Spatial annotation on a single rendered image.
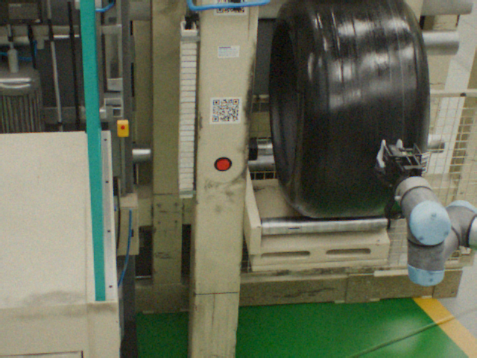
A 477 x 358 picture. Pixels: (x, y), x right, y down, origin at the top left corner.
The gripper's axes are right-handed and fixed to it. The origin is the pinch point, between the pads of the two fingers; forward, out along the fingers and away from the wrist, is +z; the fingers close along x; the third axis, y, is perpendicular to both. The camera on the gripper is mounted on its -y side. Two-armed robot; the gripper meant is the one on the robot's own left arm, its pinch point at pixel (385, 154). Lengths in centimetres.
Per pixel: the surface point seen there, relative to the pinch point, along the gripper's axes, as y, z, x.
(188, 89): 7.8, 21.6, 42.8
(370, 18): 25.6, 18.6, 1.3
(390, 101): 11.5, 4.0, -0.9
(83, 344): -12, -47, 68
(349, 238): -34.2, 18.1, 0.9
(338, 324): -113, 82, -17
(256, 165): -27, 45, 22
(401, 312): -113, 87, -41
